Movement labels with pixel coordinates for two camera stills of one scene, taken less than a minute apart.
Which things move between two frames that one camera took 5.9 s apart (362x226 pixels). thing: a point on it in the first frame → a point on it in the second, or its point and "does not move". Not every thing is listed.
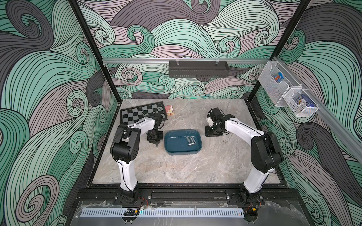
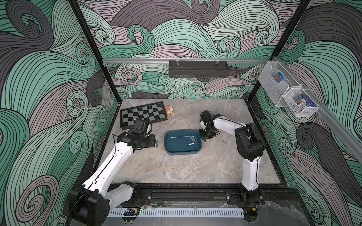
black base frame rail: [113, 194] does not move
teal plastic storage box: [176, 143] does not move
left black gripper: [155, 141] → [152, 141]
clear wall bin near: [300, 103] does not move
